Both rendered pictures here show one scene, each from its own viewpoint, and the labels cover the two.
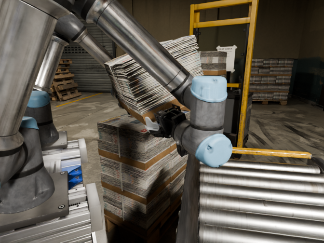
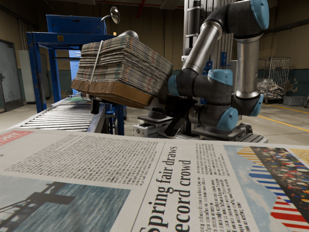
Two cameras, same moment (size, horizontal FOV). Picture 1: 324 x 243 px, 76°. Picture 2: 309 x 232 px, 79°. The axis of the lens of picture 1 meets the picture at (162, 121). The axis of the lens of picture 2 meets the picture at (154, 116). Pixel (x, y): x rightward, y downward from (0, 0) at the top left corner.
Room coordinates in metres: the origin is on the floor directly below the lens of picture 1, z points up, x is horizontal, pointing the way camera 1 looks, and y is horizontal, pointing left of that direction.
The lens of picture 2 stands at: (1.82, -0.14, 1.14)
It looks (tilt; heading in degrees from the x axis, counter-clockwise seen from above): 13 degrees down; 159
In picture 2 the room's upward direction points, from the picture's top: straight up
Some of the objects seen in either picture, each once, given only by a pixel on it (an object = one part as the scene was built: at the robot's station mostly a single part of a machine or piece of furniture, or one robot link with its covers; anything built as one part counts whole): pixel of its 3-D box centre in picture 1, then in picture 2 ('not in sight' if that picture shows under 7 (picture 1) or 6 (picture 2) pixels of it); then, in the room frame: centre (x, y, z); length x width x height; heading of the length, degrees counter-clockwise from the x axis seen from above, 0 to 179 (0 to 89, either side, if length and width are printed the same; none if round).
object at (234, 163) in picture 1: (255, 167); not in sight; (0.77, -0.38, 0.77); 0.47 x 0.05 x 0.05; 80
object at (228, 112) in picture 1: (222, 118); not in sight; (2.93, -0.87, 0.40); 0.69 x 0.55 x 0.80; 58
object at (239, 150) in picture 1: (255, 151); not in sight; (0.84, -0.41, 0.81); 0.43 x 0.03 x 0.02; 80
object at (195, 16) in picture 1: (192, 79); not in sight; (2.79, -0.40, 0.97); 0.09 x 0.09 x 1.75; 58
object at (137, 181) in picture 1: (168, 155); not in sight; (1.64, -0.06, 0.42); 1.17 x 0.39 x 0.83; 148
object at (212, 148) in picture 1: (205, 143); (87, 94); (0.45, -0.10, 1.00); 0.11 x 0.08 x 0.09; 23
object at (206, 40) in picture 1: (219, 54); not in sight; (2.63, -0.69, 1.28); 0.57 x 0.01 x 0.65; 58
